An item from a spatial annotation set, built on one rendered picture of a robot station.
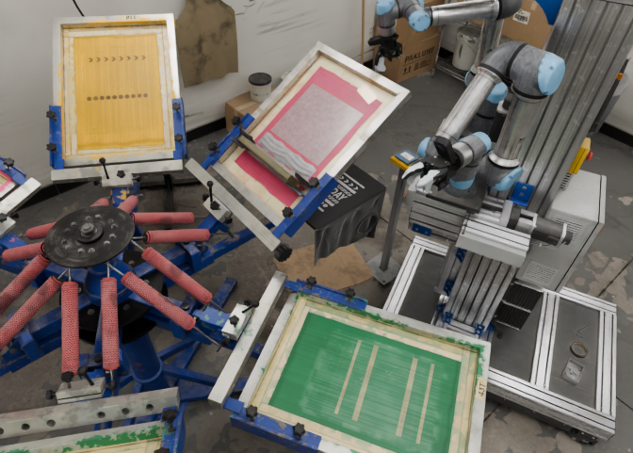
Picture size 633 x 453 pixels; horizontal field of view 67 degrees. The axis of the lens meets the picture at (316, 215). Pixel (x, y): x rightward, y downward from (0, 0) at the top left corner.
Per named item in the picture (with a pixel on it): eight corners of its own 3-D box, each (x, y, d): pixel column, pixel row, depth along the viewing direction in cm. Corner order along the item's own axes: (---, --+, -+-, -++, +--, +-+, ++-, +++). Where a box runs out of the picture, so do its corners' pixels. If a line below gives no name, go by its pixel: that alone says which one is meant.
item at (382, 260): (382, 251, 342) (405, 141, 276) (405, 269, 331) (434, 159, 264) (361, 266, 332) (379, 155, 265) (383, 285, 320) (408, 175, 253)
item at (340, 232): (366, 224, 273) (373, 181, 250) (378, 233, 269) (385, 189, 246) (304, 263, 251) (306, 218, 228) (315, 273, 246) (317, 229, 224)
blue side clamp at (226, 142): (254, 120, 231) (247, 111, 225) (260, 124, 229) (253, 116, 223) (212, 166, 230) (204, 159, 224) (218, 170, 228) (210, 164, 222)
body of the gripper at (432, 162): (437, 192, 144) (462, 176, 150) (440, 169, 139) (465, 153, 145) (417, 183, 149) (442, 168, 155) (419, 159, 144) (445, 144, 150)
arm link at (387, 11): (397, 2, 195) (378, 8, 195) (399, 25, 203) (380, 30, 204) (393, -9, 199) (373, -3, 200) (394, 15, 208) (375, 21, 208)
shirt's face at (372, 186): (330, 148, 270) (330, 147, 270) (386, 187, 247) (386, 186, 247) (261, 182, 247) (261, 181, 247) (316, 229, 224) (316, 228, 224)
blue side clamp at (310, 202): (331, 178, 202) (325, 170, 196) (338, 184, 199) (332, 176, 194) (284, 231, 201) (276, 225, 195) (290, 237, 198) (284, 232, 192)
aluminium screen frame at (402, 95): (321, 46, 232) (318, 40, 229) (412, 96, 201) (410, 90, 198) (212, 167, 229) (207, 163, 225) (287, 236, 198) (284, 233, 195)
